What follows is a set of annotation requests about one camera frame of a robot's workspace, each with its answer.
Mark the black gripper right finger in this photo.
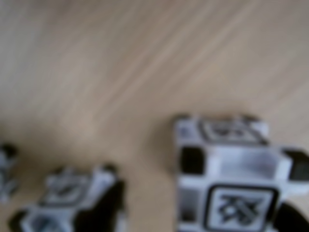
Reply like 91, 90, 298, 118
277, 204, 309, 232

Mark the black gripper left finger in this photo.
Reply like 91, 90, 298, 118
76, 180, 126, 232

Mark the white cube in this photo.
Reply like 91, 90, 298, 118
173, 113, 309, 232
8, 164, 126, 232
0, 144, 18, 203

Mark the white cube, layered-diamond symbol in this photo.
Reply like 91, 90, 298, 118
8, 164, 126, 232

